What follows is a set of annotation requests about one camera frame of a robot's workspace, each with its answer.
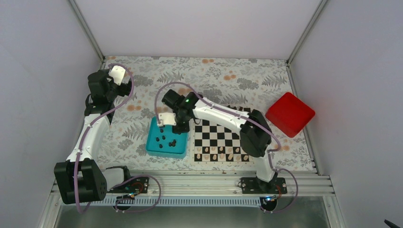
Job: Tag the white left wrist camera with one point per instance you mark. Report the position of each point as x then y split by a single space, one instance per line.
117 73

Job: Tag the floral patterned table mat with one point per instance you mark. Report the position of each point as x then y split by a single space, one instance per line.
248 83

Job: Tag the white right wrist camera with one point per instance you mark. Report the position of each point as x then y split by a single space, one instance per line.
166 119

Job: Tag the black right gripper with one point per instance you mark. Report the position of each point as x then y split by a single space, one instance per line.
183 129

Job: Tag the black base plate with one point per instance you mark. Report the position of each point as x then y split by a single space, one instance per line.
250 185
135 186

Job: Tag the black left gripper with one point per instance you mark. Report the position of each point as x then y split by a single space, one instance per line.
126 89

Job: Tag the aluminium left corner post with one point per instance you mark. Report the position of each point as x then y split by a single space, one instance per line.
84 25

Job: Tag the aluminium front rail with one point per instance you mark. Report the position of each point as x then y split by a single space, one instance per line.
169 188

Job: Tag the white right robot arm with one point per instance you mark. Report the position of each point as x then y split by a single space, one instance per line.
251 127

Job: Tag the black white chessboard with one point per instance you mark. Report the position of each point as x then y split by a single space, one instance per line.
205 133

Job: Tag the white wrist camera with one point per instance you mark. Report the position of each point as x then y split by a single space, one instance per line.
117 73
166 119

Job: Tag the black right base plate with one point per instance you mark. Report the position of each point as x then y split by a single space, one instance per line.
250 185

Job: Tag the aluminium corner post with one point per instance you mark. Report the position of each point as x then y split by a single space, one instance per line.
317 13
84 25

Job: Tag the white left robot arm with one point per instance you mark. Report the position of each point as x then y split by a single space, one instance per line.
79 178

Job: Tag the red plastic box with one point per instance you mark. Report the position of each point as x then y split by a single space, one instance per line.
290 114

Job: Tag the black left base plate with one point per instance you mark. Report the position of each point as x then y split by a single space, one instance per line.
135 186

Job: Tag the aluminium right corner post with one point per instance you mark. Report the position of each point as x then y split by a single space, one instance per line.
317 13

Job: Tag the teal plastic tray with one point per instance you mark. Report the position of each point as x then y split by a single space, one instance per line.
152 146

